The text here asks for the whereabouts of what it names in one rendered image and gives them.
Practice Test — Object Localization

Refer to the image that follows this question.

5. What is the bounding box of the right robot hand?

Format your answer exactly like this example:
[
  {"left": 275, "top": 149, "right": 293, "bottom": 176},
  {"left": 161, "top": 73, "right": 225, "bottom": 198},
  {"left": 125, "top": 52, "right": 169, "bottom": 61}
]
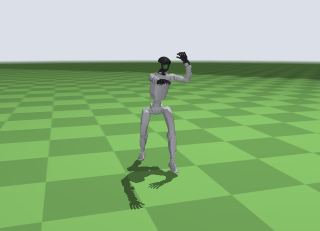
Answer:
[{"left": 157, "top": 79, "right": 171, "bottom": 85}]

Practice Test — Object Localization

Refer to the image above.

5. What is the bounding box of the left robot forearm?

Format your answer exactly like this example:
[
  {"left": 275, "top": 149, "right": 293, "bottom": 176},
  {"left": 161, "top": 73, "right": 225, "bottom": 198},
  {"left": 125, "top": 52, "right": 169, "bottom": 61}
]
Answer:
[{"left": 184, "top": 62, "right": 192, "bottom": 77}]

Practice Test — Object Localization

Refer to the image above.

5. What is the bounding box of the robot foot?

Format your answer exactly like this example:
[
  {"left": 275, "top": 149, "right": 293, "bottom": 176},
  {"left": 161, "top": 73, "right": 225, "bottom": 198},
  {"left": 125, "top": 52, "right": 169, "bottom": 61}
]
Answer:
[
  {"left": 168, "top": 162, "right": 179, "bottom": 173},
  {"left": 138, "top": 151, "right": 146, "bottom": 161}
]

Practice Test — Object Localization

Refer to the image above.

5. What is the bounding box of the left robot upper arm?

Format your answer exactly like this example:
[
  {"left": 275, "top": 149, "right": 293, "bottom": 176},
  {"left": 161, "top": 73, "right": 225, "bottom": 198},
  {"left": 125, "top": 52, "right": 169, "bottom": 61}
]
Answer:
[{"left": 169, "top": 73, "right": 191, "bottom": 83}]

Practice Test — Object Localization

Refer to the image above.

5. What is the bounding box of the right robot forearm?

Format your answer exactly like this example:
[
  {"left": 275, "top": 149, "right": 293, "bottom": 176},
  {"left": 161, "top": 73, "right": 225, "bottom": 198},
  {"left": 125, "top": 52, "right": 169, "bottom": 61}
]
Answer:
[{"left": 152, "top": 76, "right": 162, "bottom": 86}]

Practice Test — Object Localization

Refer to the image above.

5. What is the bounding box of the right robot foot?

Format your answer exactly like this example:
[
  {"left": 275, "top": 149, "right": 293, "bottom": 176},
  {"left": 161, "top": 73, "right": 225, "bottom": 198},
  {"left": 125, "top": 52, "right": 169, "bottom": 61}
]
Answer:
[{"left": 138, "top": 151, "right": 146, "bottom": 161}]

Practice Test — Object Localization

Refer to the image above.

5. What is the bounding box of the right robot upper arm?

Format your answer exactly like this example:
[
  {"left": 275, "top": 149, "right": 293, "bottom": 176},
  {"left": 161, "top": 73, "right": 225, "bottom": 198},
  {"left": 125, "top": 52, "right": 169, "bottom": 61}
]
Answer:
[{"left": 148, "top": 73, "right": 160, "bottom": 83}]

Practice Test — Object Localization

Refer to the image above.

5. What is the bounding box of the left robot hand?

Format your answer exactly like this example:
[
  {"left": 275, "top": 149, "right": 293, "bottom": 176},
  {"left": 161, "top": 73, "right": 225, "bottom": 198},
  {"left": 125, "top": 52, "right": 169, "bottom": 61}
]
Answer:
[{"left": 176, "top": 52, "right": 190, "bottom": 65}]

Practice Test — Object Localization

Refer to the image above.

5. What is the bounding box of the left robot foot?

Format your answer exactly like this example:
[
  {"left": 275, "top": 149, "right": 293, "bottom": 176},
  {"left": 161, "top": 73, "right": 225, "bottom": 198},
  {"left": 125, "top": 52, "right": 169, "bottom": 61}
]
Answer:
[{"left": 168, "top": 162, "right": 179, "bottom": 173}]

